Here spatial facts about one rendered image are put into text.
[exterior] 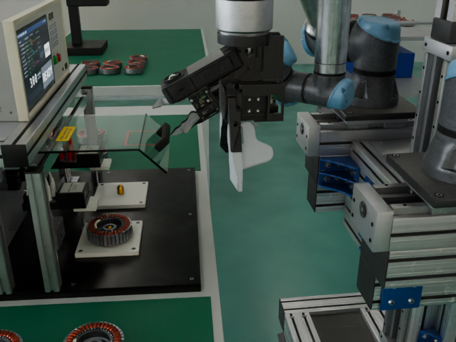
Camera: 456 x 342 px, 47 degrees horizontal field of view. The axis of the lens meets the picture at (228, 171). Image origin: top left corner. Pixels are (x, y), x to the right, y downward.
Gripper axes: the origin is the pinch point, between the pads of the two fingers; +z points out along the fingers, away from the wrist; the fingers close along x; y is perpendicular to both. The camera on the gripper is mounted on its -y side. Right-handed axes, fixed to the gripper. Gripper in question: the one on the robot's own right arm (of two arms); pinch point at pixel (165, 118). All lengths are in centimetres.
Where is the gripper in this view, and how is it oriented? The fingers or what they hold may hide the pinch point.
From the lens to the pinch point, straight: 133.7
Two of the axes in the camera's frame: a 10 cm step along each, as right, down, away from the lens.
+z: -8.6, 4.9, 1.4
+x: 5.0, 7.7, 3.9
